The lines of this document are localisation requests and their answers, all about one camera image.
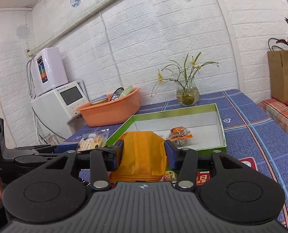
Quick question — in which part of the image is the plaid cloth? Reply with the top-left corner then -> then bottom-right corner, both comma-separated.
258,97 -> 288,148

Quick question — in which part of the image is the pale green container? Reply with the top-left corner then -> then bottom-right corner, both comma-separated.
120,85 -> 135,97

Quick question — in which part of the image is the green cardboard box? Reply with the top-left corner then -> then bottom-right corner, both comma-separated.
106,103 -> 227,154

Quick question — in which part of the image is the small red packet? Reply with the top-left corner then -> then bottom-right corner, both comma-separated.
238,157 -> 258,173

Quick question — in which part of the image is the brown wooden item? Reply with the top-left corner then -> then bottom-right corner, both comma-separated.
89,97 -> 109,106

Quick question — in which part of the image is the glass cup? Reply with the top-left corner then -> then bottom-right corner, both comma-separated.
39,132 -> 59,146

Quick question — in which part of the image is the glass vase with yellow flowers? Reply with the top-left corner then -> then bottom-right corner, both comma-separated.
151,52 -> 219,107

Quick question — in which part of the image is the brown cardboard box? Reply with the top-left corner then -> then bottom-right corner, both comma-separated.
267,50 -> 288,103

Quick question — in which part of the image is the cream bread snack packet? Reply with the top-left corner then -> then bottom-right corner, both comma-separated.
76,130 -> 110,151

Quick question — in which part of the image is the white appliance with screen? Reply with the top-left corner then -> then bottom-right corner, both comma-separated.
32,81 -> 89,142

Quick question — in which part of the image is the orange plastic basin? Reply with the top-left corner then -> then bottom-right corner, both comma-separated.
76,87 -> 141,127

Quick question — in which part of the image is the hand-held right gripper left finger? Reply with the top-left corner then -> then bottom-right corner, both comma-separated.
44,139 -> 124,191

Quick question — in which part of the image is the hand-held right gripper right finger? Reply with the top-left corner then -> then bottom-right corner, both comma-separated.
164,139 -> 244,191

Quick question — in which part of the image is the colourful snack wrapper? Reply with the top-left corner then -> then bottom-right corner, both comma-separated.
161,170 -> 178,183

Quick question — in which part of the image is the orange wrapped cake snack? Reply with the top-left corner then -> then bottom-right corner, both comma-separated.
168,126 -> 193,148

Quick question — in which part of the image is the white water purifier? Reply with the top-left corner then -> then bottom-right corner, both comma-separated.
26,48 -> 69,97

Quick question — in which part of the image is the black and silver can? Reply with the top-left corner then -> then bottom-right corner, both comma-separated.
109,87 -> 124,102

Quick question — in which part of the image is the blue checked tablecloth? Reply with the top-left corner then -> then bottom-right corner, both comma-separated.
61,89 -> 288,233

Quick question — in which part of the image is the white wall pipe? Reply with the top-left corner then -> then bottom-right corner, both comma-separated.
28,0 -> 190,55

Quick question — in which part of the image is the orange snack packet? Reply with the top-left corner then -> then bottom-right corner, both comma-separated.
110,131 -> 169,183

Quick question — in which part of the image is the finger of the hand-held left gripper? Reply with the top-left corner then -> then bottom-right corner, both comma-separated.
15,144 -> 78,155
14,154 -> 54,168

